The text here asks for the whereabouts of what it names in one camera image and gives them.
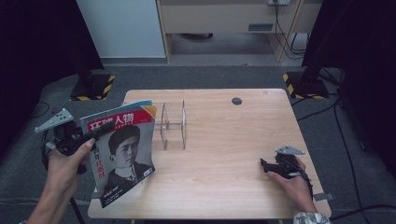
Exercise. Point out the beige wooden desk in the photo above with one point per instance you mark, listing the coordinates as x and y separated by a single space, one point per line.
224 18

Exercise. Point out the grey metal table bracket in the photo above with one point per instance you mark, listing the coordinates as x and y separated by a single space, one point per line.
323 196

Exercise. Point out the magazine with portrait cover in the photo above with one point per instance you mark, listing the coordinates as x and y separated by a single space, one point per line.
124 155

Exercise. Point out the striped black stand base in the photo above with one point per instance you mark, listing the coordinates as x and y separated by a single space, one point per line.
93 87
306 85

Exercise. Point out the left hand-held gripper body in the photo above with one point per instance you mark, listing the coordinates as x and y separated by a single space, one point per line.
63 133

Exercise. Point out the white cabinet panel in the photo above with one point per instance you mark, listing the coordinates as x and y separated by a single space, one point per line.
121 28

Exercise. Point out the person's right hand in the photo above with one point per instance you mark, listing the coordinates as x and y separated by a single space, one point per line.
294 189

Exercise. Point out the person's left hand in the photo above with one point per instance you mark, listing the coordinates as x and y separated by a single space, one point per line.
67 168

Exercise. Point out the clear acrylic rack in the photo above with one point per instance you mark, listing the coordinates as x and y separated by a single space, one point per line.
172 126

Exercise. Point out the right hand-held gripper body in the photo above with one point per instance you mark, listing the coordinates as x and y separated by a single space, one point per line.
288 163

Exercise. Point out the blue magazine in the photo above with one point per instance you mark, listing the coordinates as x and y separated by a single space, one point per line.
140 103

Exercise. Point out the black curtain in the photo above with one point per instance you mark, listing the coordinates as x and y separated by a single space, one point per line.
358 56
40 53

